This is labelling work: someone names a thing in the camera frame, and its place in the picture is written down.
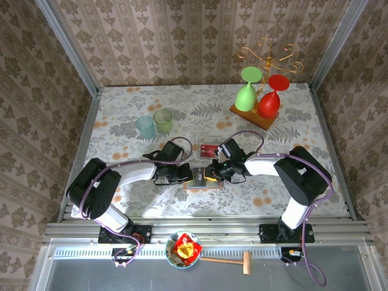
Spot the pink leather card holder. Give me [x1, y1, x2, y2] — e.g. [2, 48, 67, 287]
[182, 166, 225, 191]

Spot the black VIP card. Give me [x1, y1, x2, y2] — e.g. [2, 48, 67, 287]
[193, 167, 207, 187]

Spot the red VIP card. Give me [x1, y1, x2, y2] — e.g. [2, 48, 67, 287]
[199, 144, 219, 158]

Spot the clear acrylic card box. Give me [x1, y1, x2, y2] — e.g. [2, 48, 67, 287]
[197, 135, 221, 159]

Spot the blue frosted cup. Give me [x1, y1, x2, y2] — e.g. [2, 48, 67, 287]
[135, 115, 156, 140]

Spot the green frosted cup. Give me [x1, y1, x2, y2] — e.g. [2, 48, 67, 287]
[153, 109, 173, 134]

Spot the red and yellow wrapper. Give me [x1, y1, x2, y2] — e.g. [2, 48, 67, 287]
[172, 233, 203, 262]

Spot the green plastic wine glass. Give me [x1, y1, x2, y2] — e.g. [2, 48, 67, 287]
[235, 66, 263, 112]

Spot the red plastic wine glass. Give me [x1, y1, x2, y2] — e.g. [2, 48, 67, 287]
[256, 74, 290, 119]

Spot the patterned ceramic bowl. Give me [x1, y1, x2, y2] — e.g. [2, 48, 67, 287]
[165, 230, 202, 268]

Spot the small wooden mallet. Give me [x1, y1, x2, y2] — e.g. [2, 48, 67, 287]
[200, 250, 253, 275]

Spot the black connector board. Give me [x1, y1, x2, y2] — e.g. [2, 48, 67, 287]
[280, 247, 304, 264]
[111, 247, 136, 265]

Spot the grey metal shelf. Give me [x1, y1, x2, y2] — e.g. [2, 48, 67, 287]
[28, 238, 388, 291]

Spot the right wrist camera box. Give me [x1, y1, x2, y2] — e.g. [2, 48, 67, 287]
[218, 138, 244, 162]

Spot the gold wire glass rack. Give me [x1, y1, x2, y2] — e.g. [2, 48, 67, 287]
[229, 38, 304, 132]

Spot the long aluminium frame rail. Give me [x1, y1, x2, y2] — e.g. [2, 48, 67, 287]
[42, 221, 375, 246]

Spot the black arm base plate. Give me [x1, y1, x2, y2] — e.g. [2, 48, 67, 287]
[98, 224, 152, 244]
[259, 223, 315, 244]

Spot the aluminium table rail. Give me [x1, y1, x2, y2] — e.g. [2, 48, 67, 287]
[308, 84, 359, 221]
[56, 87, 102, 224]

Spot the white slotted cable duct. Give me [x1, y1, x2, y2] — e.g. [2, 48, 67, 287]
[53, 247, 283, 261]

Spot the aluminium frame post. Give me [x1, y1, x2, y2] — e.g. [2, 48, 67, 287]
[33, 0, 101, 96]
[309, 0, 370, 92]

